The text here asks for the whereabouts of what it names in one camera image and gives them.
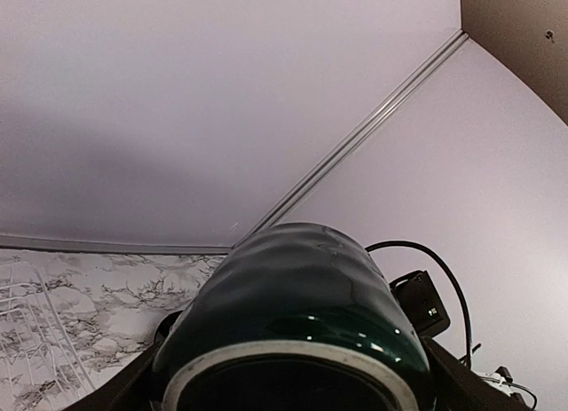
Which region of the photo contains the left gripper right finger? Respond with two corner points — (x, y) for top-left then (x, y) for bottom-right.
(421, 336), (530, 411)

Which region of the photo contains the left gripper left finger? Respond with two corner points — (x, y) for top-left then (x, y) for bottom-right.
(66, 343), (160, 411)

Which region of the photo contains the dark green mug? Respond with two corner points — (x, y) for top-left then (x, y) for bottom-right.
(149, 223), (437, 410)

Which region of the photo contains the white wire dish rack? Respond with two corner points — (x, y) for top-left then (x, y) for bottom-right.
(1, 263), (95, 410)

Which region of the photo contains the right aluminium frame post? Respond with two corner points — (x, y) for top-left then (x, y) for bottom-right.
(243, 29), (469, 239)

